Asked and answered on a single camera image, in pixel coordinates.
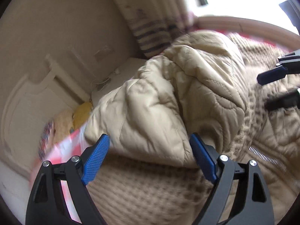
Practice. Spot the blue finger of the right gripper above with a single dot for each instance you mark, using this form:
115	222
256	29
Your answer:
287	64
286	100

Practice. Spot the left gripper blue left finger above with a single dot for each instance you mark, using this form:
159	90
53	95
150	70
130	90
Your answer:
47	205

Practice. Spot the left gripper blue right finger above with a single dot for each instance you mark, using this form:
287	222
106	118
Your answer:
252	203

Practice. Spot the beige quilted jacket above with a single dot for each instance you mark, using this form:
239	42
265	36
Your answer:
187	91

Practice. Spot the beige window sill ledge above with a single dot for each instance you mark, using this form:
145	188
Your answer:
251	27

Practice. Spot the red white checkered bedsheet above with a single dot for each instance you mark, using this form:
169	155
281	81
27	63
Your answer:
204	83

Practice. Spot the colourful patterned pillow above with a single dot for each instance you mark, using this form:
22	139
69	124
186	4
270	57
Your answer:
46	140

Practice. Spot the yellow textured pillow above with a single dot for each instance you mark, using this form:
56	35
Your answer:
68	121

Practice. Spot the white wooden headboard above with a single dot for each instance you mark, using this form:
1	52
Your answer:
29	107

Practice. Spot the striped patterned curtain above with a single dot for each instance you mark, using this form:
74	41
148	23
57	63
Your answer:
155	24

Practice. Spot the white bedside table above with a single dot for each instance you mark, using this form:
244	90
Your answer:
116	79

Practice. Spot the window with dark frame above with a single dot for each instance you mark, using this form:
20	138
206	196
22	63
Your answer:
268	11

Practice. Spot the wall power socket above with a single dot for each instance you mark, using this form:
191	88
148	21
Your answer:
103	52

